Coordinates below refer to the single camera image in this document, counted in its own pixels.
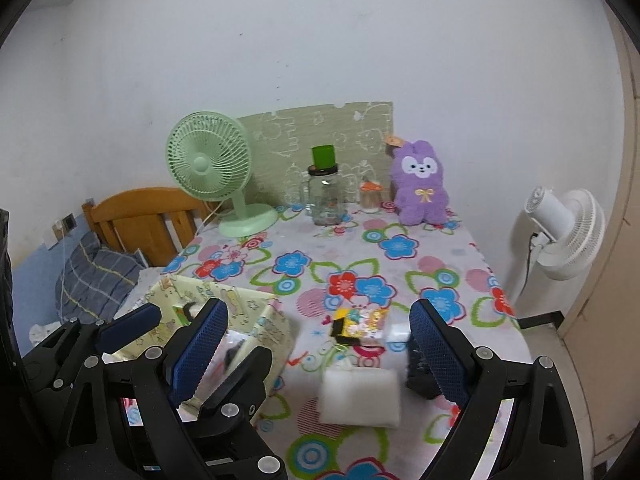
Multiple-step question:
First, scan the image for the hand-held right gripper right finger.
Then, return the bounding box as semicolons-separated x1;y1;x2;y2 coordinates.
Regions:
409;298;583;480

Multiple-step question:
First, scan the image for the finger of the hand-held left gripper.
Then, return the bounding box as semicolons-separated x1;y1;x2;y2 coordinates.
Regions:
22;304;163;396
192;344;290;480

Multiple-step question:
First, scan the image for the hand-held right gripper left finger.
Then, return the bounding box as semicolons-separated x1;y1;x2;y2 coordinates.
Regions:
52;298;231;480

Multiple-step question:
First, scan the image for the black plastic bag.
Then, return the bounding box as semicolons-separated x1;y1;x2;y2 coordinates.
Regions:
405;340;441;401

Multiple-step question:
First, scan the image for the yellow fabric storage box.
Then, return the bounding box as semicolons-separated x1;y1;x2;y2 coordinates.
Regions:
102;275;296;423

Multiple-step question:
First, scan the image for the colourful sticker packet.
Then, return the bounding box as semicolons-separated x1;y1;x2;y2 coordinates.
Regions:
330;306;390;346

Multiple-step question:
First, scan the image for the white cloth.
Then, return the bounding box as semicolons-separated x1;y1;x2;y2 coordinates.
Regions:
29;322;61;346
320;366;403;429

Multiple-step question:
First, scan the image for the grey plaid pillow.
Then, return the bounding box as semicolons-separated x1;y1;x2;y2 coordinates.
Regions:
61;232;143;323

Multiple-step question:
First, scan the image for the white crumpled cloth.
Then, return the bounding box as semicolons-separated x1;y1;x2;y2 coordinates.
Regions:
29;322;61;346

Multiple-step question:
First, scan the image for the wooden bed headboard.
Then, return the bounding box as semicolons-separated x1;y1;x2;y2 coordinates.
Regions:
81;187;216;267

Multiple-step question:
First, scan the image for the floral tablecloth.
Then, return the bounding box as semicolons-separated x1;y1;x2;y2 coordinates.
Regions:
115;202;533;480

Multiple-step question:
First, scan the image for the purple plush bunny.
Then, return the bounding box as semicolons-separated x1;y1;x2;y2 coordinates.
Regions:
385;134;449;226

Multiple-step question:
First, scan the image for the cotton swab container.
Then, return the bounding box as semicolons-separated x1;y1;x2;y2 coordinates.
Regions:
360;180;383;212

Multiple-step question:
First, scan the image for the green desk fan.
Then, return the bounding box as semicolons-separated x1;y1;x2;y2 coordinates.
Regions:
166;112;278;237

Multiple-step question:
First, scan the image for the white standing fan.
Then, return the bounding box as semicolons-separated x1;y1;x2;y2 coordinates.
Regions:
524;187;606;281

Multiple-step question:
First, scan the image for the glass jar mug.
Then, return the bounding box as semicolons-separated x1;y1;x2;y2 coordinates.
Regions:
299;164;347;227

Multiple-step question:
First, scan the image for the green patterned board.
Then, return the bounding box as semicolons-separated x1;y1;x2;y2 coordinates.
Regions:
235;101;394;208

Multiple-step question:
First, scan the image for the black fan cable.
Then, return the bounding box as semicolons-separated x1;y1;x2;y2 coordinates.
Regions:
519;232;540;307

